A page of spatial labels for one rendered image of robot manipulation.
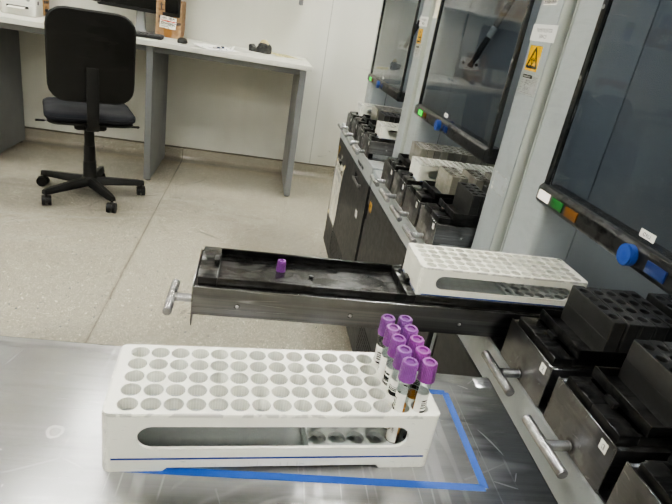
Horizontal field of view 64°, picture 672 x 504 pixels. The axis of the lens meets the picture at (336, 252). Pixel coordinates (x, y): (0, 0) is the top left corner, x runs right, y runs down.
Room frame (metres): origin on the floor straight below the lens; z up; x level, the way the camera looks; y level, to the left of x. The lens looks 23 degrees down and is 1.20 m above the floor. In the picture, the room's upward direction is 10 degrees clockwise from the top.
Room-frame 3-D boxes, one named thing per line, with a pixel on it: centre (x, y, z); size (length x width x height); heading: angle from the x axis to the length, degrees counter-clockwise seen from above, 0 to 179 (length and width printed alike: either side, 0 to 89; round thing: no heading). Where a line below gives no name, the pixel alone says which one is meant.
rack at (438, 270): (0.87, -0.28, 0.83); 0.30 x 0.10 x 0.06; 101
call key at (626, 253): (0.68, -0.38, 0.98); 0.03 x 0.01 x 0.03; 11
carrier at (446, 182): (1.43, -0.26, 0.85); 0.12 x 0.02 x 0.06; 12
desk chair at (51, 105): (3.02, 1.50, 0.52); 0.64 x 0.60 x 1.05; 31
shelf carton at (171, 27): (3.95, 1.40, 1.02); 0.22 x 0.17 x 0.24; 11
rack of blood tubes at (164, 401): (0.42, 0.03, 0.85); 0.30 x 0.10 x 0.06; 104
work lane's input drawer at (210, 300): (0.83, -0.10, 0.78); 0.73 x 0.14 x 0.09; 101
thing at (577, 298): (0.74, -0.40, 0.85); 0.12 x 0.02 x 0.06; 12
